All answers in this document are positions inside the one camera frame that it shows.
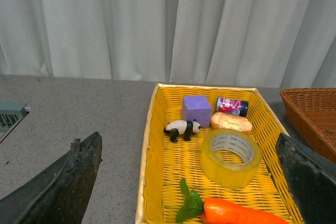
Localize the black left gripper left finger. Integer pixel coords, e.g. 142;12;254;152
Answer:
1;132;102;223

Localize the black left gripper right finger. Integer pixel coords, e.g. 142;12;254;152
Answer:
276;133;335;223

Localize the yellow clear tape roll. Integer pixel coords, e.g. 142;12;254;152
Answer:
200;129;261;189

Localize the brown wicker basket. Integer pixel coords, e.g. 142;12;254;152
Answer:
280;88;335;162

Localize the yellow woven basket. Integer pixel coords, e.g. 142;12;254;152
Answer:
135;83;303;223

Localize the orange toy carrot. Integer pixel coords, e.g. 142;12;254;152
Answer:
175;178;287;223

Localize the toy bread loaf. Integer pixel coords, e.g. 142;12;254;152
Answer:
211;112;253;134

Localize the small red label can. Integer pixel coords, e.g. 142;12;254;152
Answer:
215;97;249;117

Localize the toy panda figure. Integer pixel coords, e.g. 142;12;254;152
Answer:
163;120;202;143

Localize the purple foam cube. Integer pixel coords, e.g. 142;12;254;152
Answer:
182;95;212;127

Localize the white curtain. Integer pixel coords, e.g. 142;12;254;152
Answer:
1;0;335;88

